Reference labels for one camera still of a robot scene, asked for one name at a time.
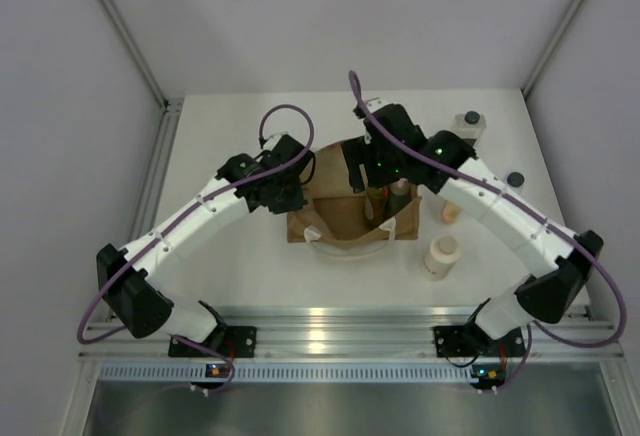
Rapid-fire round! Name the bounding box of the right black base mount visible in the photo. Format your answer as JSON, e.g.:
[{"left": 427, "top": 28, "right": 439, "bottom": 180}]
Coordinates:
[{"left": 433, "top": 324, "right": 526, "bottom": 359}]

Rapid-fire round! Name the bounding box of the round white jar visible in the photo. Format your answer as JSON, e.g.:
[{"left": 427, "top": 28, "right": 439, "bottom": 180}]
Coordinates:
[{"left": 422, "top": 235, "right": 462, "bottom": 281}]

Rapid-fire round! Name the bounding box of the aluminium frame post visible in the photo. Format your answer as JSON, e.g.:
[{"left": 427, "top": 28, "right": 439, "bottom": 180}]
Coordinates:
[
  {"left": 96, "top": 0, "right": 168, "bottom": 108},
  {"left": 521, "top": 0, "right": 588, "bottom": 100}
]

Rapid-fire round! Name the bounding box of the right aluminium frame post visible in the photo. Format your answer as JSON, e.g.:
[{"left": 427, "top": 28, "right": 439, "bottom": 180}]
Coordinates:
[{"left": 521, "top": 0, "right": 588, "bottom": 100}]

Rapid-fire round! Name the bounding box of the aluminium mounting rail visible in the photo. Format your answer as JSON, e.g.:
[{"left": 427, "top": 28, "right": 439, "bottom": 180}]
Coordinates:
[{"left": 79, "top": 304, "right": 624, "bottom": 363}]

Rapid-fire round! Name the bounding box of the left aluminium frame post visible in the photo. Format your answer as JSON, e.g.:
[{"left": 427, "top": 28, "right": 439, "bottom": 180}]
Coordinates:
[{"left": 96, "top": 0, "right": 168, "bottom": 108}]

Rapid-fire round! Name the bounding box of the brown canvas tote bag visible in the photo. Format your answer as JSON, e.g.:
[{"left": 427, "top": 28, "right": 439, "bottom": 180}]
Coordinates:
[{"left": 286, "top": 142, "right": 421, "bottom": 256}]

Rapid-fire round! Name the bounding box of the purple cable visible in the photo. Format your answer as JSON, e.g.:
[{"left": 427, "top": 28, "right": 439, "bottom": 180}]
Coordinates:
[
  {"left": 347, "top": 70, "right": 629, "bottom": 347},
  {"left": 76, "top": 104, "right": 315, "bottom": 345}
]

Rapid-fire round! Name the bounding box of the clear bottle black cap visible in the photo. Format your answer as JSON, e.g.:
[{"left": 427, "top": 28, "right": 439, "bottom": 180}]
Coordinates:
[{"left": 504, "top": 171, "right": 525, "bottom": 194}]

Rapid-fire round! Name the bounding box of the slotted grey cable duct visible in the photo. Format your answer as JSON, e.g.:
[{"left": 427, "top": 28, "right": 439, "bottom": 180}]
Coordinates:
[{"left": 99, "top": 362, "right": 498, "bottom": 383}]

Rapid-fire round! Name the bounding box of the orange bottle pink cap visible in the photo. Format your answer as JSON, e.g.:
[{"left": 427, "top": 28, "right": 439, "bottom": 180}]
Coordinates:
[{"left": 440, "top": 200, "right": 463, "bottom": 224}]

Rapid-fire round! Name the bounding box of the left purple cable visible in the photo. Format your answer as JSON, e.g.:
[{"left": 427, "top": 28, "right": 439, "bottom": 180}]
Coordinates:
[{"left": 76, "top": 104, "right": 315, "bottom": 345}]

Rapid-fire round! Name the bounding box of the white bottle dark cap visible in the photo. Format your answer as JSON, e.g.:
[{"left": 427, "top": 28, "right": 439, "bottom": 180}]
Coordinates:
[{"left": 452, "top": 111, "right": 486, "bottom": 147}]

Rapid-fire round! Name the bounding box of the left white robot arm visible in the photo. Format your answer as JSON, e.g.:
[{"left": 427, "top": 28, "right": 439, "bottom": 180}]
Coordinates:
[{"left": 96, "top": 134, "right": 315, "bottom": 356}]

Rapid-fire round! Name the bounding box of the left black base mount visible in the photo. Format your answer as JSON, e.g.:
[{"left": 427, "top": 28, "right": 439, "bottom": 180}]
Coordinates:
[{"left": 168, "top": 325, "right": 257, "bottom": 359}]

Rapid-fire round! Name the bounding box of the yellow bottle red cap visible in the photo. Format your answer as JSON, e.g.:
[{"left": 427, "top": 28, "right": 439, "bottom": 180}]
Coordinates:
[{"left": 364, "top": 186, "right": 389, "bottom": 228}]

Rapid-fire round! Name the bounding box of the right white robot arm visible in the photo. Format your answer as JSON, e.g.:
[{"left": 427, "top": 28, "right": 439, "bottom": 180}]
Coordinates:
[{"left": 341, "top": 99, "right": 603, "bottom": 354}]

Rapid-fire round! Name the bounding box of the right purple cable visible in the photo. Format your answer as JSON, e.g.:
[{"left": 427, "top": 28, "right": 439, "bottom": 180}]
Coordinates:
[{"left": 347, "top": 70, "right": 629, "bottom": 347}]

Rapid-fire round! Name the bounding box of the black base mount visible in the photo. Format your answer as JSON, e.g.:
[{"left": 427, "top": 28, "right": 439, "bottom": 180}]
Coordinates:
[
  {"left": 168, "top": 325, "right": 257, "bottom": 359},
  {"left": 433, "top": 324, "right": 526, "bottom": 359}
]

